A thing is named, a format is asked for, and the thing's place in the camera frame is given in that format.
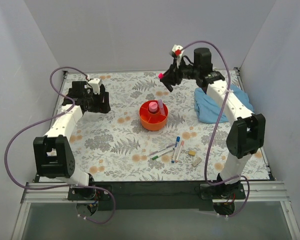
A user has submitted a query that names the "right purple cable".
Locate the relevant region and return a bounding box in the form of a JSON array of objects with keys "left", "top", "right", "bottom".
[{"left": 181, "top": 40, "right": 251, "bottom": 218}]

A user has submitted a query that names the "floral table mat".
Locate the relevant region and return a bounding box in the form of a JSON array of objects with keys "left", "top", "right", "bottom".
[{"left": 69, "top": 71, "right": 231, "bottom": 181}]

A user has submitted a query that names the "orange capped marker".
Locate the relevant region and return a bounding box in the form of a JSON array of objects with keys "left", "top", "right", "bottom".
[{"left": 175, "top": 140, "right": 185, "bottom": 163}]

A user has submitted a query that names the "orange round organizer container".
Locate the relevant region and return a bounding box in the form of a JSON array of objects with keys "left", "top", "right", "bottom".
[{"left": 139, "top": 100, "right": 169, "bottom": 132}]

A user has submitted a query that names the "lilac highlighter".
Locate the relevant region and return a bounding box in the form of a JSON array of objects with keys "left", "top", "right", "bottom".
[{"left": 157, "top": 99, "right": 166, "bottom": 116}]

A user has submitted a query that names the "white eraser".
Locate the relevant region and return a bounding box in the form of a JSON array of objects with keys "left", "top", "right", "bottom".
[{"left": 191, "top": 157, "right": 202, "bottom": 168}]

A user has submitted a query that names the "blue cloth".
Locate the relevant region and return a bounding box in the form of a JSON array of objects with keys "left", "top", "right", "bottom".
[{"left": 194, "top": 84, "right": 254, "bottom": 124}]

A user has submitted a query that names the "purple gel pen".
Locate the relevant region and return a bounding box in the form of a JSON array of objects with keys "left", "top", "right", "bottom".
[{"left": 148, "top": 143, "right": 175, "bottom": 156}]

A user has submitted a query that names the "black pink highlighter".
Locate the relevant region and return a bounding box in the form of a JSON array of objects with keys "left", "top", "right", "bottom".
[{"left": 158, "top": 73, "right": 164, "bottom": 80}]

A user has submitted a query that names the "pink capped tube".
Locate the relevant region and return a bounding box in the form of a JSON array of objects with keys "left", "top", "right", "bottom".
[{"left": 148, "top": 101, "right": 159, "bottom": 114}]

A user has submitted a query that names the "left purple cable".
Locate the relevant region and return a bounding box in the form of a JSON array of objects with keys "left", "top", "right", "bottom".
[{"left": 4, "top": 66, "right": 116, "bottom": 225}]

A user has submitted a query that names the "purple cable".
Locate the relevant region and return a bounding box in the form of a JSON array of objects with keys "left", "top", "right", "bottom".
[
  {"left": 181, "top": 40, "right": 251, "bottom": 218},
  {"left": 4, "top": 66, "right": 116, "bottom": 225}
]

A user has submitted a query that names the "green pen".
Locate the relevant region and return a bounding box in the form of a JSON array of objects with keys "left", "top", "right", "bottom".
[{"left": 151, "top": 148, "right": 174, "bottom": 161}]

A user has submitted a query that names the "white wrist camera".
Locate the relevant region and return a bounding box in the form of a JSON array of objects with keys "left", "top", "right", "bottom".
[
  {"left": 87, "top": 78, "right": 103, "bottom": 95},
  {"left": 170, "top": 44, "right": 184, "bottom": 68}
]

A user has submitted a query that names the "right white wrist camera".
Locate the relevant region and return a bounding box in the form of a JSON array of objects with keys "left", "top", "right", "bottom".
[{"left": 170, "top": 44, "right": 184, "bottom": 68}]

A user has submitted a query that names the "yellow eraser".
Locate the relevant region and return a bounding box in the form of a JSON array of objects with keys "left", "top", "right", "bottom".
[{"left": 188, "top": 150, "right": 196, "bottom": 156}]

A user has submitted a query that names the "blue capped marker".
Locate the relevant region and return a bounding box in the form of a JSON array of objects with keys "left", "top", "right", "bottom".
[{"left": 171, "top": 136, "right": 180, "bottom": 163}]

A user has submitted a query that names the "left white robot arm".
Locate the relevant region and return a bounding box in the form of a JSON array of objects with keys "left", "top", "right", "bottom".
[{"left": 33, "top": 78, "right": 111, "bottom": 200}]

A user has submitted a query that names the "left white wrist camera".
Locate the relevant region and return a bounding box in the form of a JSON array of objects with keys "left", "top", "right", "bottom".
[{"left": 87, "top": 78, "right": 103, "bottom": 95}]

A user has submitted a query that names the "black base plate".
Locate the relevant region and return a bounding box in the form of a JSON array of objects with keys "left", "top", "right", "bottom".
[{"left": 67, "top": 180, "right": 246, "bottom": 211}]

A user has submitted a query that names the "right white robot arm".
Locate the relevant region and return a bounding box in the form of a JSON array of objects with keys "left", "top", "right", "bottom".
[{"left": 159, "top": 45, "right": 266, "bottom": 199}]

